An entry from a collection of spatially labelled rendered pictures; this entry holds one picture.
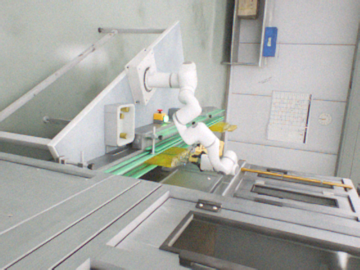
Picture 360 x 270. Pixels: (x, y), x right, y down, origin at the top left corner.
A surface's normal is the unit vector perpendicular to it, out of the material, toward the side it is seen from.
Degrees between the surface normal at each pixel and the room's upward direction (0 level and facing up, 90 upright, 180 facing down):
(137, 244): 90
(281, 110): 90
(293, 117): 90
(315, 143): 90
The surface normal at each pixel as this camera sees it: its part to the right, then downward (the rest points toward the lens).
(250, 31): -0.36, 0.18
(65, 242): 0.05, -0.98
